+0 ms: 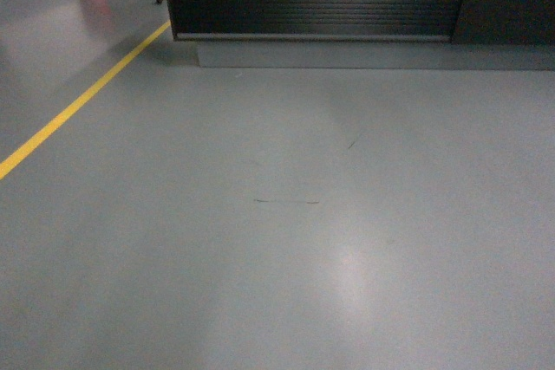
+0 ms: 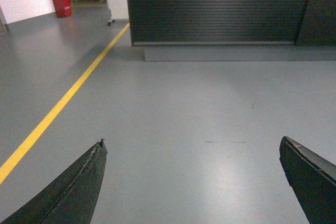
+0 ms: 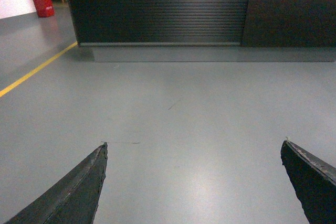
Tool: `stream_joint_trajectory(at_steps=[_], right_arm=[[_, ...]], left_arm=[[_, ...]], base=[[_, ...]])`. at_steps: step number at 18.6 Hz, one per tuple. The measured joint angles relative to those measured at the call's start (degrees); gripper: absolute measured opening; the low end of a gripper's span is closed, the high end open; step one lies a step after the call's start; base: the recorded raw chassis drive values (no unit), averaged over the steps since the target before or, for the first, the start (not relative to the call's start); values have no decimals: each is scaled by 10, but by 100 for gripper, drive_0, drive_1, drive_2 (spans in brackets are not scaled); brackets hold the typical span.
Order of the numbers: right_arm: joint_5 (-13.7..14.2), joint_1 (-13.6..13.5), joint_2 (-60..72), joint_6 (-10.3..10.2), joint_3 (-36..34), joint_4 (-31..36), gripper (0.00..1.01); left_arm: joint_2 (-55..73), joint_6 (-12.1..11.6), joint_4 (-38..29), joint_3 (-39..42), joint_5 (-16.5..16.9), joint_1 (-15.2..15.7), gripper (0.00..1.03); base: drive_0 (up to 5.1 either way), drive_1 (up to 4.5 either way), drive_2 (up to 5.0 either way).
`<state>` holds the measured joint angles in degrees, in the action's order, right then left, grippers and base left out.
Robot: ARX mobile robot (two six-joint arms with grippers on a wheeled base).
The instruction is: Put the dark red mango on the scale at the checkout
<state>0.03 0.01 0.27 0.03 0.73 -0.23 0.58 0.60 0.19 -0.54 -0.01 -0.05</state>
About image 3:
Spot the black checkout counter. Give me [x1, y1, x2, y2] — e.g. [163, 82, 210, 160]
[69, 0, 335, 62]

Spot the red fire extinguisher box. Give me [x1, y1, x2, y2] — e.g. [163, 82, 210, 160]
[33, 0, 55, 18]

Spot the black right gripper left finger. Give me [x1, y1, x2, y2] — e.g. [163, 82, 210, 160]
[7, 142, 108, 223]

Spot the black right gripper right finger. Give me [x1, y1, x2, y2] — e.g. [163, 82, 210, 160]
[280, 140, 335, 223]

